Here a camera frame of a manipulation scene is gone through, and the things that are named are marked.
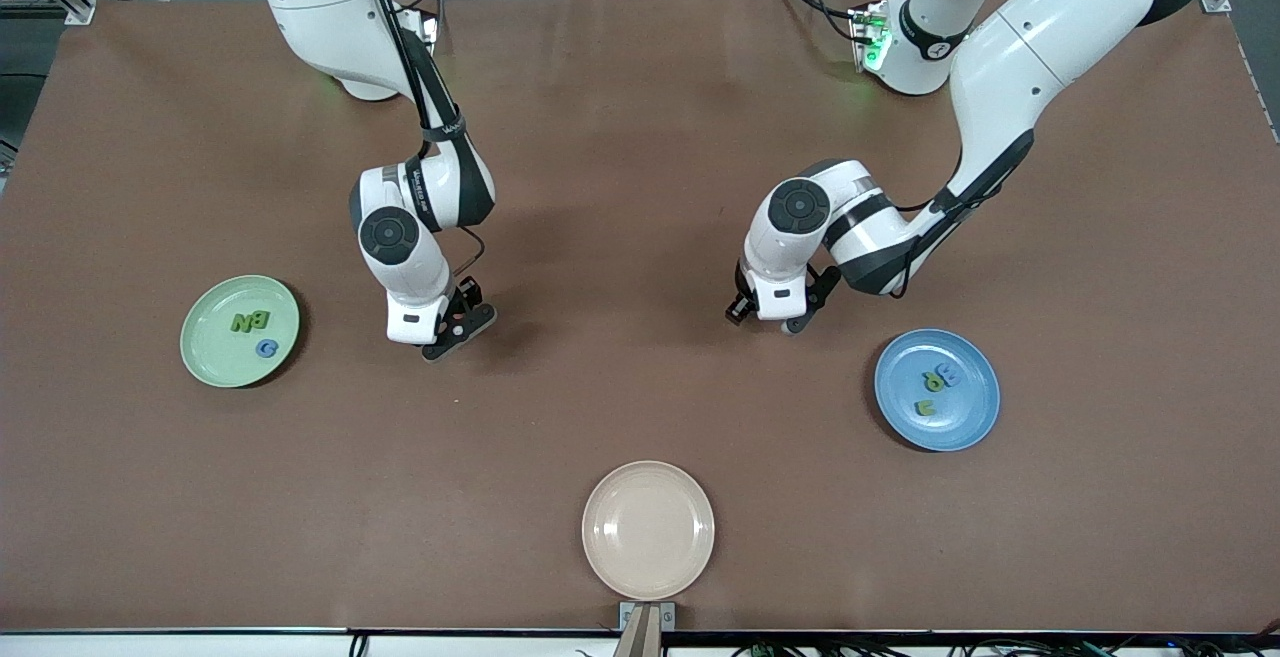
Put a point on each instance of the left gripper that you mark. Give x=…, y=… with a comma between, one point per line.
x=741, y=305

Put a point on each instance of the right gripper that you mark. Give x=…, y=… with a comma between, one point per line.
x=467, y=291

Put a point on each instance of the green letter p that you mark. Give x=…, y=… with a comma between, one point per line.
x=934, y=379

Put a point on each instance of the green small letter n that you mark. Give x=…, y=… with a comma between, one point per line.
x=926, y=406

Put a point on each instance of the blue letter m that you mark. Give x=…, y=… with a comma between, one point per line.
x=952, y=374

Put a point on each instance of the blue letter G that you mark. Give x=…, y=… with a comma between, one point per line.
x=266, y=347

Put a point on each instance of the green letter B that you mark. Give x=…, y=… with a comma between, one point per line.
x=260, y=319

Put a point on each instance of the green capital letter N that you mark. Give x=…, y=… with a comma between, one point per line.
x=241, y=323

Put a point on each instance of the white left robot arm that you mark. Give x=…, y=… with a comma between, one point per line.
x=1050, y=37

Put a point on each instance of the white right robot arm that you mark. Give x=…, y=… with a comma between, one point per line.
x=320, y=7

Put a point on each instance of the blue plate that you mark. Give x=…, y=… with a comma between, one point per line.
x=975, y=427

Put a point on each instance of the brown table cover sheet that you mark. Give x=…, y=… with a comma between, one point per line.
x=640, y=137

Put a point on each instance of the light green plate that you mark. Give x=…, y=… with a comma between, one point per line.
x=215, y=362

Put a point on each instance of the beige plate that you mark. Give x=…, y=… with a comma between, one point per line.
x=648, y=530

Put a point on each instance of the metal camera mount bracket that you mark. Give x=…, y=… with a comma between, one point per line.
x=668, y=617

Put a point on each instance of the aluminium camera post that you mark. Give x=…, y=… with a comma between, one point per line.
x=640, y=637

